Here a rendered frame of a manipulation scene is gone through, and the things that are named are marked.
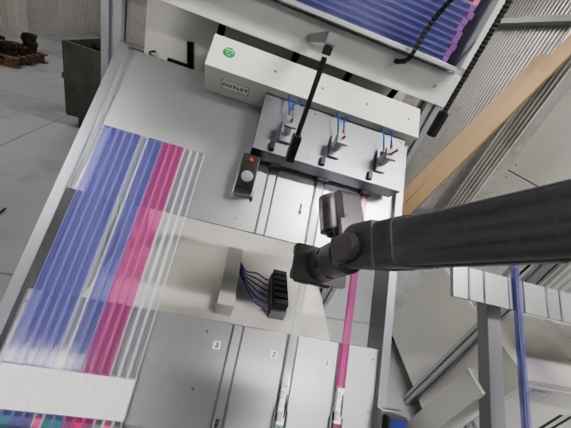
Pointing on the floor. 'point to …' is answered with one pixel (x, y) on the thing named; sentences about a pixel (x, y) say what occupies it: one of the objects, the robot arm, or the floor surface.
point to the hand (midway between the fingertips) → (304, 272)
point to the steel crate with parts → (81, 74)
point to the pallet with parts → (20, 52)
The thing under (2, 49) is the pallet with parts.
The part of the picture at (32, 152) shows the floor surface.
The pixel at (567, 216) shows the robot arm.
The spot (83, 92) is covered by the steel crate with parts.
